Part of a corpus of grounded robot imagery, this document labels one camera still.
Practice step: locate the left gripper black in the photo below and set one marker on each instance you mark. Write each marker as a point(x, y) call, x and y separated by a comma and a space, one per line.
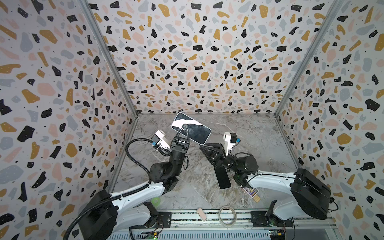
point(179, 146)

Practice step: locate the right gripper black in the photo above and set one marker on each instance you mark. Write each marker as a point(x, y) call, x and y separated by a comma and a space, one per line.
point(221, 156)

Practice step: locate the phone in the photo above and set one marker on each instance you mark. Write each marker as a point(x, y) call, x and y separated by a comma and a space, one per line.
point(198, 132)

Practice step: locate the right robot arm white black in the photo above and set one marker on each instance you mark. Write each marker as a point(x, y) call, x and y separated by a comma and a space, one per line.
point(306, 195)

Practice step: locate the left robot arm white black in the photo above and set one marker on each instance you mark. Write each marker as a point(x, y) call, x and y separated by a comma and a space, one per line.
point(108, 213)

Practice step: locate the black smartphone on table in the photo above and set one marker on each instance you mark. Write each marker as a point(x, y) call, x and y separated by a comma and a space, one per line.
point(223, 178)

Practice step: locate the colourful card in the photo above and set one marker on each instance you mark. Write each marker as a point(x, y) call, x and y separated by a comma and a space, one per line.
point(252, 192)

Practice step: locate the pink eraser block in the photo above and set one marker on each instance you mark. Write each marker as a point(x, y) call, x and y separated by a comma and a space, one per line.
point(201, 214)

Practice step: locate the small wooden block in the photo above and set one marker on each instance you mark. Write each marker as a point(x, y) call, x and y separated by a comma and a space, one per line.
point(256, 198)

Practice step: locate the green tape roll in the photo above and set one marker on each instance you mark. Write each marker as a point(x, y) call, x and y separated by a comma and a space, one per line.
point(156, 201)

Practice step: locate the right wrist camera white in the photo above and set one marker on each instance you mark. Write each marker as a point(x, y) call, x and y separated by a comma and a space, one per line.
point(230, 140)

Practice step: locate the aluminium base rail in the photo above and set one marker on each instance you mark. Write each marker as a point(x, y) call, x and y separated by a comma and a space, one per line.
point(186, 225)

